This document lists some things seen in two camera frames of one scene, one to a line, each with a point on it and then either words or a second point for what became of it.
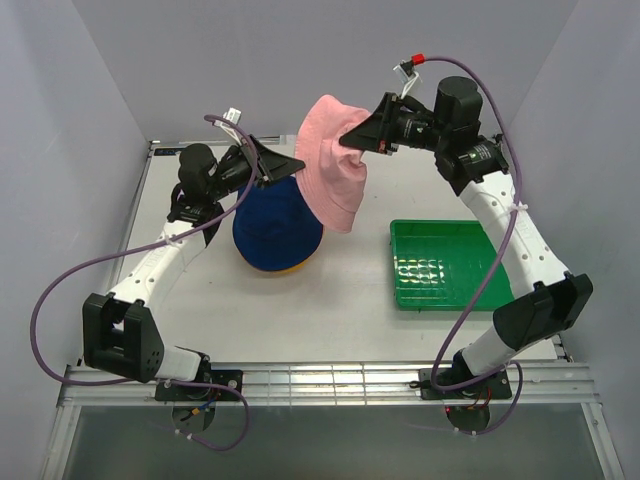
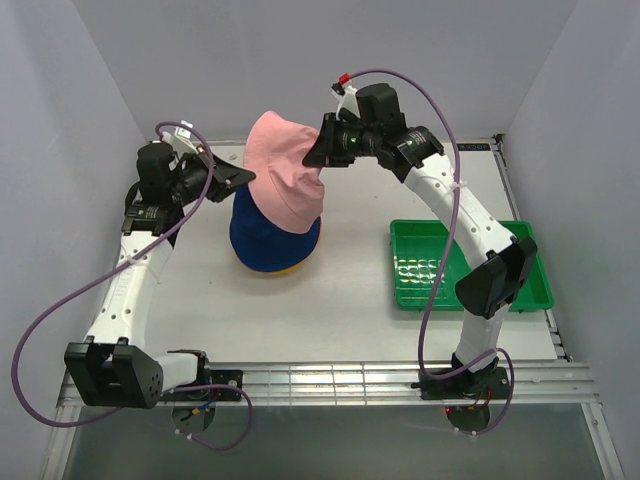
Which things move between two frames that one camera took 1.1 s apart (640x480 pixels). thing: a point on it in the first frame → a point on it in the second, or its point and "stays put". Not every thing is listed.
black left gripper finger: [271, 164] → [225, 176]
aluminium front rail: [342, 385] stays put
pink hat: [334, 179] → [286, 189]
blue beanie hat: [274, 226] stays put
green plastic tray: [442, 265] stays put
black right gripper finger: [372, 134] → [318, 155]
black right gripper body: [414, 130] → [350, 141]
